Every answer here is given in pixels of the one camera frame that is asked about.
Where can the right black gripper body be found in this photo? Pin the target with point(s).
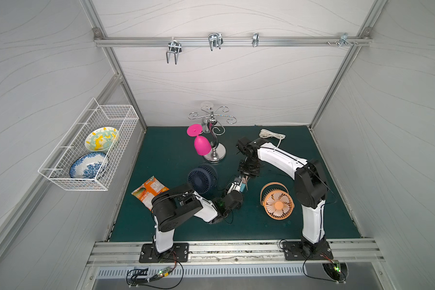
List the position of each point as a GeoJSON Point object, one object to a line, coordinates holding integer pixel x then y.
{"type": "Point", "coordinates": [249, 167]}

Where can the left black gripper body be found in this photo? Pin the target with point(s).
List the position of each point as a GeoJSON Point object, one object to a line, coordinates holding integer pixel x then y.
{"type": "Point", "coordinates": [240, 182]}

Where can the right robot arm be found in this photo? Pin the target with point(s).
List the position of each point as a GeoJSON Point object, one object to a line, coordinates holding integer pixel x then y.
{"type": "Point", "coordinates": [309, 183]}

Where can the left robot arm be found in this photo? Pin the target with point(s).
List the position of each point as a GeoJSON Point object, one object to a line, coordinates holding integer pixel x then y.
{"type": "Point", "coordinates": [177, 205]}

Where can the navy blue desk fan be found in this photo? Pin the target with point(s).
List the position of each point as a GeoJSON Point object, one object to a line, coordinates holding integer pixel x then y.
{"type": "Point", "coordinates": [203, 178]}

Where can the orange desk fan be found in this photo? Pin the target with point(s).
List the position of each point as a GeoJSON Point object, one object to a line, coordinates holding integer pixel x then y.
{"type": "Point", "coordinates": [276, 200]}

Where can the chrome glass holder stand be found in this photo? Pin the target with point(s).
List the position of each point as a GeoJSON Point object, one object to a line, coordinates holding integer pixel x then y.
{"type": "Point", "coordinates": [215, 128]}

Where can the pink wine glass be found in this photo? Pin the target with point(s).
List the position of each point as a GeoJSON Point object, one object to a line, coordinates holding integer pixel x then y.
{"type": "Point", "coordinates": [201, 143]}

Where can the orange snack packet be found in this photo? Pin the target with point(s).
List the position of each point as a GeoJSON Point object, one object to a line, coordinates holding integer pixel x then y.
{"type": "Point", "coordinates": [149, 190]}

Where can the single metal hook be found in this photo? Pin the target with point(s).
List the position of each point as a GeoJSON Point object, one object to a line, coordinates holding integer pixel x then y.
{"type": "Point", "coordinates": [255, 40]}

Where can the double metal hook middle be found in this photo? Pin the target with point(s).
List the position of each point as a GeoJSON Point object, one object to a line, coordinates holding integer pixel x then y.
{"type": "Point", "coordinates": [215, 40]}

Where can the double metal hook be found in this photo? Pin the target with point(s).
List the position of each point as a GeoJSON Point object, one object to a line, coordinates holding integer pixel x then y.
{"type": "Point", "coordinates": [174, 50]}
{"type": "Point", "coordinates": [215, 40]}

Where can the double metal hook left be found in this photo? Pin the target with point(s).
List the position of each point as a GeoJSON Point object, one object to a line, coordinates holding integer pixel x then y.
{"type": "Point", "coordinates": [174, 50]}

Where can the yellow green patterned plate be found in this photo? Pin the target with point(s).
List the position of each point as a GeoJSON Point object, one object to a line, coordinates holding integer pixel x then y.
{"type": "Point", "coordinates": [101, 140]}

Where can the blue white patterned plate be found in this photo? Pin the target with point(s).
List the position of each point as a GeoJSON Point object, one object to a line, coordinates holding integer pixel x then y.
{"type": "Point", "coordinates": [90, 166]}

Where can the metal hook right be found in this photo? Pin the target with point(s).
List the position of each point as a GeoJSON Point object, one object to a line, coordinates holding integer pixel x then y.
{"type": "Point", "coordinates": [343, 42]}

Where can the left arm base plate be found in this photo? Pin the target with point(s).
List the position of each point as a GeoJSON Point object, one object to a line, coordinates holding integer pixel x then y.
{"type": "Point", "coordinates": [178, 253]}

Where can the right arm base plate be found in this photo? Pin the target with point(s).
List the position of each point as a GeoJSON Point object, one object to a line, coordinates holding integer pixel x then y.
{"type": "Point", "coordinates": [306, 251]}

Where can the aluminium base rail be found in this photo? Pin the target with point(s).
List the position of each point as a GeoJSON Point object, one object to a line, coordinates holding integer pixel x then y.
{"type": "Point", "coordinates": [233, 252]}

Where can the white wire basket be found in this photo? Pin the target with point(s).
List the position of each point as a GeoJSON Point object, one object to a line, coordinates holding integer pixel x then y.
{"type": "Point", "coordinates": [71, 147]}

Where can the aluminium top rail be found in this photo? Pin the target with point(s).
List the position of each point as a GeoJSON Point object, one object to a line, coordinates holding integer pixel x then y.
{"type": "Point", "coordinates": [199, 42]}

